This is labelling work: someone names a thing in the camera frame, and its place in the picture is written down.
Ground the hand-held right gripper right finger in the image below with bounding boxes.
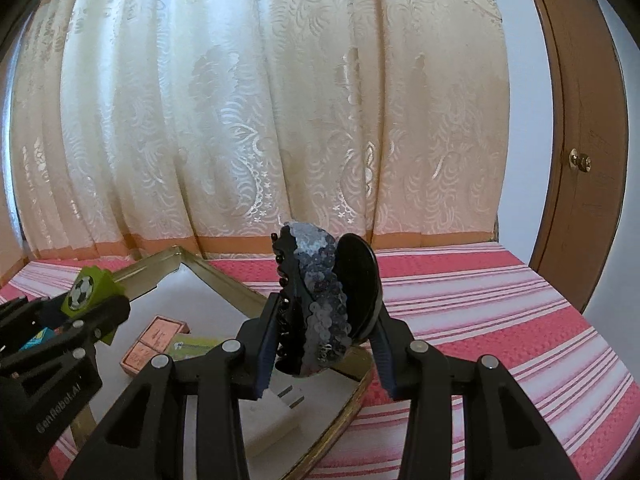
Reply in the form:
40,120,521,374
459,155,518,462
370,310,583,480

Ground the pink box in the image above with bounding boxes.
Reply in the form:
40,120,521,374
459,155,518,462
119,315,192,377

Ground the brown wooden door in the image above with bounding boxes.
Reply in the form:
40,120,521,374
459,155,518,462
520,0,631,313

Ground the brass door knob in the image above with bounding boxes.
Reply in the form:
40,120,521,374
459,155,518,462
567,149,593,173

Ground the blue toy block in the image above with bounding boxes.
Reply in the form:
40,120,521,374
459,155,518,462
20,327,56,351

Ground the gold metal tin box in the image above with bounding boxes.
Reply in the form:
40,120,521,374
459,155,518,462
65,245,373,480

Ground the green packet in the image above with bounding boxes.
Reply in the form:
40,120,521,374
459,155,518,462
167,335,223,361

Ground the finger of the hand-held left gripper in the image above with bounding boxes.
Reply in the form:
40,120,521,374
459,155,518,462
0,297,63,333
0,296,132,381

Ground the black sequined hair clip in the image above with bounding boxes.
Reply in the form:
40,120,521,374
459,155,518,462
270,221,383,377

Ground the white plug adapter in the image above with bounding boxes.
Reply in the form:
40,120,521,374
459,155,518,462
240,380,308,458

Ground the cream patterned curtain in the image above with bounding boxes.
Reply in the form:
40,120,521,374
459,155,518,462
0,0,511,266

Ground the green soccer ball block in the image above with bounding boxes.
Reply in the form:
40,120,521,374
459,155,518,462
61,267,132,346

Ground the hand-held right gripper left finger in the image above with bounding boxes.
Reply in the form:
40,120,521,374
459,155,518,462
65,292,296,480

